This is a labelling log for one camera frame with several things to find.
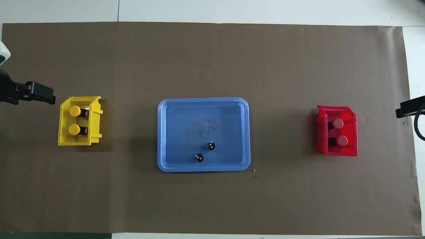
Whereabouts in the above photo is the red plastic bin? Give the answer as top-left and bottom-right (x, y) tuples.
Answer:
(315, 105), (358, 157)

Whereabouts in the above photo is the yellow plastic bin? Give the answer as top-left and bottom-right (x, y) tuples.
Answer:
(58, 96), (104, 146)

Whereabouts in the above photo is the yellow push button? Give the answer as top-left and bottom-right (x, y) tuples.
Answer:
(68, 124), (88, 136)
(69, 106), (89, 117)

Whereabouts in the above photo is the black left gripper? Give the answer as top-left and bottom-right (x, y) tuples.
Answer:
(0, 68), (56, 105)

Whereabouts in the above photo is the brown paper mat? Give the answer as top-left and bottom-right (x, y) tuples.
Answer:
(0, 22), (423, 234)

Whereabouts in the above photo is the blue plastic tray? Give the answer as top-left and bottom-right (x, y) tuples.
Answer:
(157, 97), (251, 172)

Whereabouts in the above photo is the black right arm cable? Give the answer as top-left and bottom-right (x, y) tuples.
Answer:
(413, 102), (425, 141)

